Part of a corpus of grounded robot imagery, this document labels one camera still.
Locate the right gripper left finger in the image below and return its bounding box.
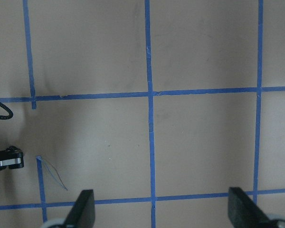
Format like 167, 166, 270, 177
41, 189, 96, 228

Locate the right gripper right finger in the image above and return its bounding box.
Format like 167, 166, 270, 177
228, 187, 285, 228

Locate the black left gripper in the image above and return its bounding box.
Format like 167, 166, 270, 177
0, 146, 24, 171

